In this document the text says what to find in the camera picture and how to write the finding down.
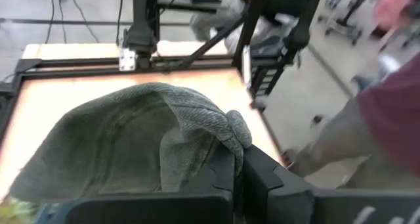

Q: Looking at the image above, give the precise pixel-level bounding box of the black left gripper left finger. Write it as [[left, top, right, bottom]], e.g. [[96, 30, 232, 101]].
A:
[[188, 145, 236, 198]]

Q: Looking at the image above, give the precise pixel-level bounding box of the black aluminium table frame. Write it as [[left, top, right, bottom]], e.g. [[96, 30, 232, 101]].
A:
[[0, 16, 250, 143]]

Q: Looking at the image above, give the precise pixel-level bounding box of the black utility cart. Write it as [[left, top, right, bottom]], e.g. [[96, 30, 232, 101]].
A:
[[241, 0, 326, 99]]

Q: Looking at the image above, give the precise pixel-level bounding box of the person's hand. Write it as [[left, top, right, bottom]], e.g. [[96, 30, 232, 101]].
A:
[[372, 0, 416, 30]]

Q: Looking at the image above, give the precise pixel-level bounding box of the teal plastic bin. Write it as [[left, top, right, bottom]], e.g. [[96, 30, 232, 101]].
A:
[[32, 200, 78, 224]]

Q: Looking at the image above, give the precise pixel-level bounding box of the person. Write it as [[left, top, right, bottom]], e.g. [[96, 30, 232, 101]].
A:
[[288, 51, 420, 190]]

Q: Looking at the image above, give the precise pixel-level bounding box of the green corduroy cap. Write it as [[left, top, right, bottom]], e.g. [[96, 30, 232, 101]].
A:
[[9, 81, 253, 205]]

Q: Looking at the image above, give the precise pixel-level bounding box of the office chair base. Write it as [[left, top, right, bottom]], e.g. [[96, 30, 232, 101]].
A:
[[323, 0, 373, 46]]

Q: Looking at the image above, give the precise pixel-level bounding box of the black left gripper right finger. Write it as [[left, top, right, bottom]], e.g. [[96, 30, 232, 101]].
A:
[[243, 145, 315, 198]]

